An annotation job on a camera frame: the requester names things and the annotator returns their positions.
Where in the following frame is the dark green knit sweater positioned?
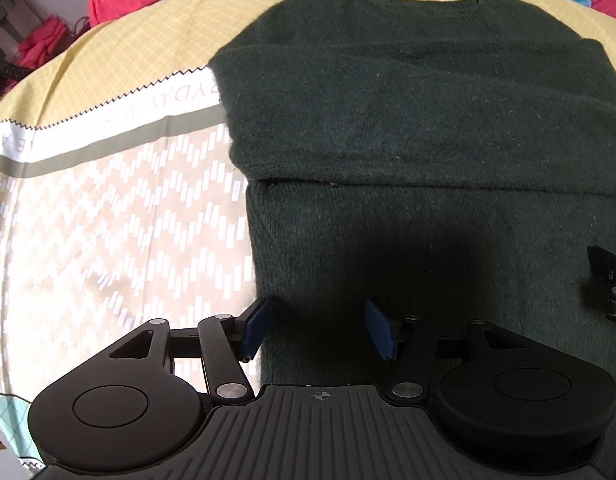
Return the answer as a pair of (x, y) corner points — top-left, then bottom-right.
(209, 0), (616, 385)

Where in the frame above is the magenta clothes pile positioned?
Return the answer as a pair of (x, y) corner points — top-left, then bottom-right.
(16, 15), (68, 70)

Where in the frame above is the beige yellow zigzag bed sheet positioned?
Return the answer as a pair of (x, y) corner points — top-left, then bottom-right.
(0, 0), (616, 400)

